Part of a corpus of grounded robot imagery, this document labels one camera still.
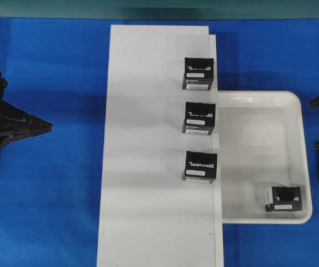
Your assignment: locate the black box middle on base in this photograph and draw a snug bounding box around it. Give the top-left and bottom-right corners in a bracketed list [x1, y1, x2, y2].
[182, 102, 216, 135]

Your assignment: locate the black box in tray corner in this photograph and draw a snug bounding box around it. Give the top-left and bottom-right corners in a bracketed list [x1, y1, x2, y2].
[265, 186, 302, 212]

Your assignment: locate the blue table cloth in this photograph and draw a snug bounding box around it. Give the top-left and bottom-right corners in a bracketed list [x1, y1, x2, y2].
[0, 17, 319, 266]

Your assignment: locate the black box from tray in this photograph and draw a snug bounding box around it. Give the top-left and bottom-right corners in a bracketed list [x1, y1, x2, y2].
[182, 151, 218, 184]

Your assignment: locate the white plastic tray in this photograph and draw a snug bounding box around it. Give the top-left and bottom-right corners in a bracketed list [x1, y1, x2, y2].
[217, 91, 313, 224]

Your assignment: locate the black box on base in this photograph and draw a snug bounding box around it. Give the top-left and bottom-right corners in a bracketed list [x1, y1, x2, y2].
[182, 102, 216, 135]
[182, 57, 214, 91]

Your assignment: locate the black box far on base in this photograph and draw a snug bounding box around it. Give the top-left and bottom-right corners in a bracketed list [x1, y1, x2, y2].
[182, 57, 214, 91]

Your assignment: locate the white base board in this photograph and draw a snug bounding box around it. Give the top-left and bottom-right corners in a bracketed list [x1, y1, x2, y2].
[97, 25, 224, 266]

